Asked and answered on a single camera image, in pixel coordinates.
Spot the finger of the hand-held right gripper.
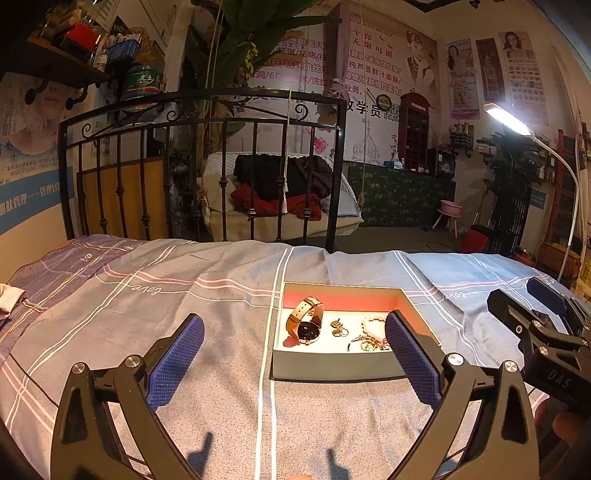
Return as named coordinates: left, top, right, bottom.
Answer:
left=487, top=289, right=591, bottom=403
left=526, top=276, right=591, bottom=342

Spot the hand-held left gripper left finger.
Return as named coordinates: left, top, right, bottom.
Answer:
left=50, top=313, right=205, bottom=480

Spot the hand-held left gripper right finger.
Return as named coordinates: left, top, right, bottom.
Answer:
left=385, top=310, right=541, bottom=480

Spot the grey jewelry box pink inside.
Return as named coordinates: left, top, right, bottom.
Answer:
left=269, top=281, right=441, bottom=381

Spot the beige strap wristwatch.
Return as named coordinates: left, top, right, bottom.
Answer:
left=283, top=298, right=326, bottom=348

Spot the person's right hand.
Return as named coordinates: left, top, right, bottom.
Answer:
left=554, top=408, right=591, bottom=456

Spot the wicker basket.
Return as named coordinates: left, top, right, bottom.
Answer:
left=538, top=242, right=580, bottom=278

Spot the red bin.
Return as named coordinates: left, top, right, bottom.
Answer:
left=464, top=225, right=492, bottom=254

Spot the red wooden shelf rack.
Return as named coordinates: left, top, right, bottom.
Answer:
left=542, top=129, right=591, bottom=273

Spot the pink stool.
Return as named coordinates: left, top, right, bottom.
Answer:
left=431, top=199, right=462, bottom=238

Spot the dark potted plant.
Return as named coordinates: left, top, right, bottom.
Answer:
left=487, top=131, right=532, bottom=254

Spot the counter with green floral cloth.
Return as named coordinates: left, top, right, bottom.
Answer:
left=347, top=161, right=458, bottom=228

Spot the white wicker hanging chair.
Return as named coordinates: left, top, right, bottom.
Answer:
left=203, top=152, right=365, bottom=241

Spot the red garment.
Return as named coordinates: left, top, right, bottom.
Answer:
left=231, top=185, right=324, bottom=220

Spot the white desk lamp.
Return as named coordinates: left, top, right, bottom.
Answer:
left=482, top=102, right=583, bottom=287

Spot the red phone booth cabinet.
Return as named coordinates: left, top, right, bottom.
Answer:
left=398, top=90, right=437, bottom=174

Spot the black garment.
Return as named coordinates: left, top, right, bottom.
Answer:
left=233, top=154, right=333, bottom=201

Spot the green water jug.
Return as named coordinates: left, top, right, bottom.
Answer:
left=122, top=65, right=165, bottom=112

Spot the blue basket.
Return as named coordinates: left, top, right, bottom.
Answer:
left=104, top=37, right=141, bottom=63

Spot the large green leaf plant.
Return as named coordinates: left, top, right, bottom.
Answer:
left=198, top=0, right=342, bottom=93

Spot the pink pearl bracelet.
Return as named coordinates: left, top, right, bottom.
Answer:
left=361, top=313, right=393, bottom=337

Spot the hanging rope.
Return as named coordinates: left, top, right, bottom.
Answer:
left=356, top=0, right=371, bottom=209

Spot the black iron bed frame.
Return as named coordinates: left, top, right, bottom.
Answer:
left=58, top=90, right=348, bottom=254

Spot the small wall shelf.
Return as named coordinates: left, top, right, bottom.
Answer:
left=450, top=120, right=476, bottom=158

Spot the white tassel cord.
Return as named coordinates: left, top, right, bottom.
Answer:
left=281, top=90, right=294, bottom=214

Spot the white portrait wall poster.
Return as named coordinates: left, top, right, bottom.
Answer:
left=498, top=31, right=550, bottom=127

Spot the dark tower wall poster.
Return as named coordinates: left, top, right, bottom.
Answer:
left=475, top=38, right=502, bottom=109

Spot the pink wall poster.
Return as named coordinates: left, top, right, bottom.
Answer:
left=445, top=39, right=481, bottom=116

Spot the blue face wall poster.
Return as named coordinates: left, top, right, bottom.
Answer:
left=0, top=71, right=77, bottom=236

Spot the large printed wall banner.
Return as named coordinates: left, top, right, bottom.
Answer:
left=222, top=0, right=439, bottom=167

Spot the wooden wall shelf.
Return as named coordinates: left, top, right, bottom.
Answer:
left=25, top=9, right=121, bottom=88

